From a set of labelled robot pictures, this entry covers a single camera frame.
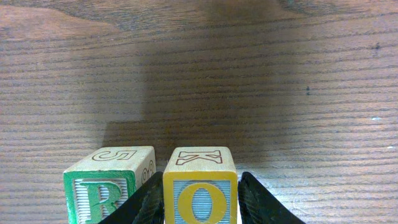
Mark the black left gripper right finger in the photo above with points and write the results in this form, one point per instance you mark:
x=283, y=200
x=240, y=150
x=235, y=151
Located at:
x=259, y=206

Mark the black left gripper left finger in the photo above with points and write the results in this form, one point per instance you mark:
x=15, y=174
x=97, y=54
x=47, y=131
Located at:
x=144, y=206

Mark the green R block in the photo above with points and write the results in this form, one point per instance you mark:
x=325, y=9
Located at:
x=101, y=182

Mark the yellow O block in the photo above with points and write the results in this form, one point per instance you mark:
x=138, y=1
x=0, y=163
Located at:
x=200, y=186

